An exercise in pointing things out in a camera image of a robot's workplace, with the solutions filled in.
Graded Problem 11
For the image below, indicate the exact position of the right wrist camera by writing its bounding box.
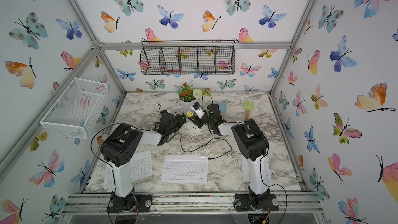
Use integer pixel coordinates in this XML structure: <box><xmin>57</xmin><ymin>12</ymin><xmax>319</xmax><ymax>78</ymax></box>
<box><xmin>190</xmin><ymin>102</ymin><xmax>206</xmax><ymax>119</ymax></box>

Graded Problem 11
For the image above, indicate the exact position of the white power strip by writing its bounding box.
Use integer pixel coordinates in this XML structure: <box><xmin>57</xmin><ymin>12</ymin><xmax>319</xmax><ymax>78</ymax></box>
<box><xmin>182</xmin><ymin>121</ymin><xmax>202</xmax><ymax>134</ymax></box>

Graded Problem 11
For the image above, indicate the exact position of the potted artificial plant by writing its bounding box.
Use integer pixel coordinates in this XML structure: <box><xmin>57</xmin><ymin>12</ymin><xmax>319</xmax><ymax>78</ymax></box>
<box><xmin>174</xmin><ymin>80</ymin><xmax>211</xmax><ymax>112</ymax></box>

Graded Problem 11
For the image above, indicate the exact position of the white mesh wall basket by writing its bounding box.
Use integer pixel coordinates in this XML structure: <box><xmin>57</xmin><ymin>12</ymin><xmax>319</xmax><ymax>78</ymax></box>
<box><xmin>40</xmin><ymin>77</ymin><xmax>108</xmax><ymax>139</ymax></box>

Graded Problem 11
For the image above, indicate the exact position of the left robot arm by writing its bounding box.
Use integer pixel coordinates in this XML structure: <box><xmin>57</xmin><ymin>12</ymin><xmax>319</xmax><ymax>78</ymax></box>
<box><xmin>100</xmin><ymin>112</ymin><xmax>187</xmax><ymax>199</ymax></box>

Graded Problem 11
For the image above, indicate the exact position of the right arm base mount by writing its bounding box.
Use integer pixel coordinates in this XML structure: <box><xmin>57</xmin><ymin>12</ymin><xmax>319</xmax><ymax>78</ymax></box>
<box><xmin>233</xmin><ymin>189</ymin><xmax>279</xmax><ymax>212</ymax></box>

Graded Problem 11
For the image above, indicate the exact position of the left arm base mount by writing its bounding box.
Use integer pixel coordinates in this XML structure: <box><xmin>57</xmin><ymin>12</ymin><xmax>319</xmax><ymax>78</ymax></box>
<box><xmin>107</xmin><ymin>192</ymin><xmax>152</xmax><ymax>214</ymax></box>

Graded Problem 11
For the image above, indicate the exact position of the black charging cable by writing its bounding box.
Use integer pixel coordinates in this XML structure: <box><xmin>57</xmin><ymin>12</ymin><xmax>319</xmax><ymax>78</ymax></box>
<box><xmin>177</xmin><ymin>130</ymin><xmax>233</xmax><ymax>160</ymax></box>

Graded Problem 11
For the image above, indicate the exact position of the white keyboard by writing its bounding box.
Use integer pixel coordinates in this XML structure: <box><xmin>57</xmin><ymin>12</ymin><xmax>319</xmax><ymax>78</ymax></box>
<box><xmin>161</xmin><ymin>155</ymin><xmax>209</xmax><ymax>184</ymax></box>
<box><xmin>103</xmin><ymin>151</ymin><xmax>153</xmax><ymax>189</ymax></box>
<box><xmin>241</xmin><ymin>155</ymin><xmax>272</xmax><ymax>185</ymax></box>

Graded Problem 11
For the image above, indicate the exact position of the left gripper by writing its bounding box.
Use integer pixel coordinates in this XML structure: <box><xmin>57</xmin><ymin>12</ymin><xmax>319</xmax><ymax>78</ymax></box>
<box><xmin>167</xmin><ymin>116</ymin><xmax>186</xmax><ymax>138</ymax></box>

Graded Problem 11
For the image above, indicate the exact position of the black wire wall basket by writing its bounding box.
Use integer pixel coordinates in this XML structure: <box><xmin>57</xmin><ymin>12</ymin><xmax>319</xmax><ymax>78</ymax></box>
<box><xmin>138</xmin><ymin>39</ymin><xmax>236</xmax><ymax>76</ymax></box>

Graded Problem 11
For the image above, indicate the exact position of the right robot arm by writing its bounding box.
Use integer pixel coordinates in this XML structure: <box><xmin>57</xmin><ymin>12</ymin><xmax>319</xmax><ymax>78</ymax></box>
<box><xmin>189</xmin><ymin>102</ymin><xmax>269</xmax><ymax>196</ymax></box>

